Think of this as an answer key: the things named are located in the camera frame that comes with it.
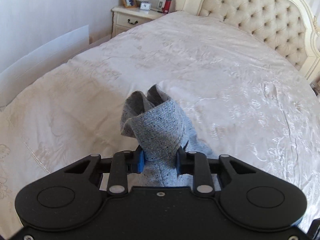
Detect grey-blue speckled pants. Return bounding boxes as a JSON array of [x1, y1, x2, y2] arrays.
[[120, 85, 215, 187]]

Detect cream embroidered bedspread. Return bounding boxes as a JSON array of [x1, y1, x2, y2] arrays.
[[1, 12, 319, 238]]

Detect left cream nightstand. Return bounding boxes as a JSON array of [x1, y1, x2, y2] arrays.
[[111, 6, 164, 38]]

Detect red cylindrical bottle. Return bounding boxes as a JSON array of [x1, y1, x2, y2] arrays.
[[163, 0, 172, 14]]

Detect small white alarm clock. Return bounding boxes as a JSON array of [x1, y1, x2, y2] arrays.
[[140, 2, 151, 11]]

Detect cream tufted headboard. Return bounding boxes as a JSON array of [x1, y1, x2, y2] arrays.
[[175, 0, 319, 82]]

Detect wooden photo frame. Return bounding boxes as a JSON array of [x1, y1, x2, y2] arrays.
[[122, 0, 137, 8]]

